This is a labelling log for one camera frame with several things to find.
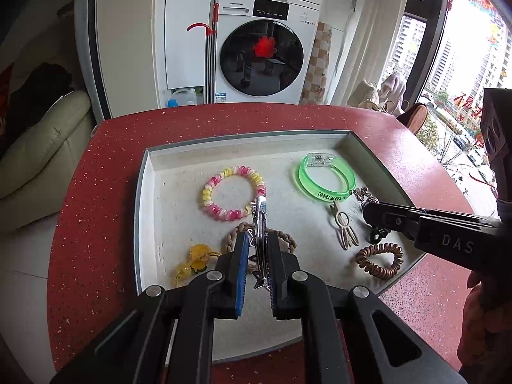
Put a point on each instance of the metal mop poles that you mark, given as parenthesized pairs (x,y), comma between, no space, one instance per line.
(211,56)

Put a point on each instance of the black window frame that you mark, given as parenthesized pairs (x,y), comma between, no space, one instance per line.
(438,16)

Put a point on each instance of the white curtain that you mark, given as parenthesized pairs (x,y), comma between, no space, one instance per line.
(368,28)

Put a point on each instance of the beige hair clip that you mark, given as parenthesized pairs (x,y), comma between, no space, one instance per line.
(347,242)

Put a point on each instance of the dark clothing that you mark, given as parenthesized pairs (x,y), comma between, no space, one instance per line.
(36,96)

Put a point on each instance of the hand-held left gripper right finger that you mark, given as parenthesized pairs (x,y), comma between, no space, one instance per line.
(274,272)

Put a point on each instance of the brown wicker chair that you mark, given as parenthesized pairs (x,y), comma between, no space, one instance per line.
(414,118)

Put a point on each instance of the cream sofa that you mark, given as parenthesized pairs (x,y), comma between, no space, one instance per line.
(40,148)

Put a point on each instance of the clear plastic jug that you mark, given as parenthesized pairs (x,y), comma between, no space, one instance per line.
(184,96)

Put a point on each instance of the silver star hair clip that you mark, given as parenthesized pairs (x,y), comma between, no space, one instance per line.
(260,216)

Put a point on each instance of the grey shallow tray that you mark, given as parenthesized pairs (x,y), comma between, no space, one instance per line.
(180,208)

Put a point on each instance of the small black hair claw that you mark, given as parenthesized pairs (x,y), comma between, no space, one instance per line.
(376,236)

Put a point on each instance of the white door panel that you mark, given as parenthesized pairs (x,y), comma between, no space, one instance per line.
(128,40)

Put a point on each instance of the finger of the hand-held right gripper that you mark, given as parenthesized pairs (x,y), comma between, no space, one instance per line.
(388,218)

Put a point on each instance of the white cabinet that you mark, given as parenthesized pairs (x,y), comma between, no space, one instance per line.
(188,28)

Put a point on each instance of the beige cloth pile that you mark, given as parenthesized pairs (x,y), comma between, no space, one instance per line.
(376,96)

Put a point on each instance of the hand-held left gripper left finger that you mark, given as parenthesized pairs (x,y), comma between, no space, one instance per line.
(240,276)

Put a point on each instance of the green translucent bangle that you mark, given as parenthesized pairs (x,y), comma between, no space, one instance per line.
(304,180)

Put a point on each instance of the white washing machine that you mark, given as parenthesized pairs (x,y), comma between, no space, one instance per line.
(308,28)

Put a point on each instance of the person's right hand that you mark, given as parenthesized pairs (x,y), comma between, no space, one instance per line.
(484,320)

